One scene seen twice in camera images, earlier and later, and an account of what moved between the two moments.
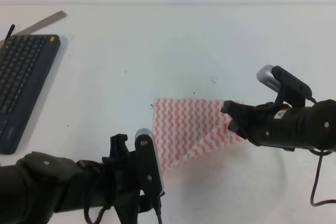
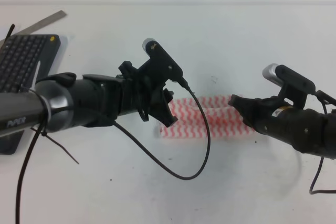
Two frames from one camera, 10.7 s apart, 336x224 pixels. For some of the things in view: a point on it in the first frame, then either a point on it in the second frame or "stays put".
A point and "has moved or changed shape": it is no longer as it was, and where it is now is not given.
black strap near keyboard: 11,29 stays put
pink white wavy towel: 187,128 has moved or changed shape
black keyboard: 25,61 stays put
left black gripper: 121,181 -> 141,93
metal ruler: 32,29 stays put
